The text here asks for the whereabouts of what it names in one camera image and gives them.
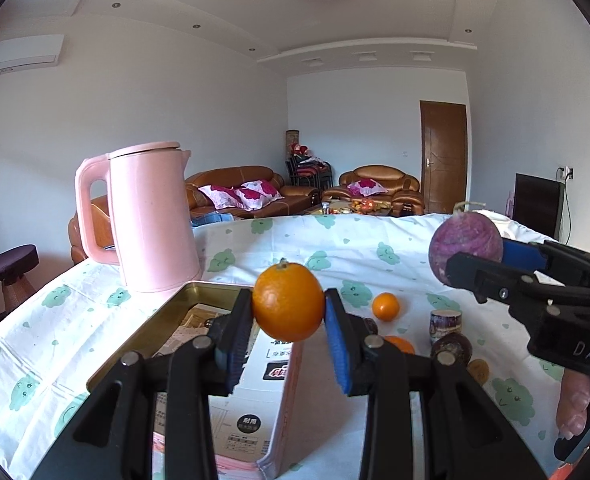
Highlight coffee table with fruits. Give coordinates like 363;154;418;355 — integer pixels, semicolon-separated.
307;198;393;217

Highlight long brown leather sofa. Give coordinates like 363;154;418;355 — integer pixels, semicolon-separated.
184;166;320;219

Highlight brown leather armchair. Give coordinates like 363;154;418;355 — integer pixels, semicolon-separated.
321;165;425;217

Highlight pink floral cushion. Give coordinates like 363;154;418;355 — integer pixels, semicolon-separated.
346;178;387;197

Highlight stacked dark chairs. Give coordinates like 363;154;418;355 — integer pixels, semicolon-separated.
285;143;333;191

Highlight purple round fruit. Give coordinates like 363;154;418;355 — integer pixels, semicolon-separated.
429;202;504;286

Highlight white cloud-print tablecloth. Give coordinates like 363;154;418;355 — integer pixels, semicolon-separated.
0;214;562;479

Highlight orange leather chair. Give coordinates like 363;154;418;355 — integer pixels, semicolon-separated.
67;194;119;265

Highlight dark round stool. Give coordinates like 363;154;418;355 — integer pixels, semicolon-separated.
0;244;39;312

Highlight white air conditioner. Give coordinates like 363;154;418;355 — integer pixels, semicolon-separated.
0;35;65;74

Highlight yellow brown round fruit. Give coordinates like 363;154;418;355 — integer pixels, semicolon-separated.
466;359;490;386

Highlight dark brown passion fruit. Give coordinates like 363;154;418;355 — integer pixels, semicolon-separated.
431;333;473;366

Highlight right hand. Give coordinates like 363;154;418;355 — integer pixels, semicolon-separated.
556;370;590;440

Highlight brown wooden door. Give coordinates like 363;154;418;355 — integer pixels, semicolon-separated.
420;101;469;214

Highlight pink electric kettle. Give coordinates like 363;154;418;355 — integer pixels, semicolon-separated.
74;141;203;292

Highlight black television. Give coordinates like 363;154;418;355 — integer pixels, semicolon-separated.
512;174;564;240

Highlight small mandarin orange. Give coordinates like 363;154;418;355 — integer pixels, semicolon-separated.
371;292;400;322

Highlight gold metal tin box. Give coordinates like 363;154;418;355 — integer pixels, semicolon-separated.
74;281;303;479

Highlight large orange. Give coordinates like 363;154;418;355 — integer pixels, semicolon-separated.
252;259;324;342

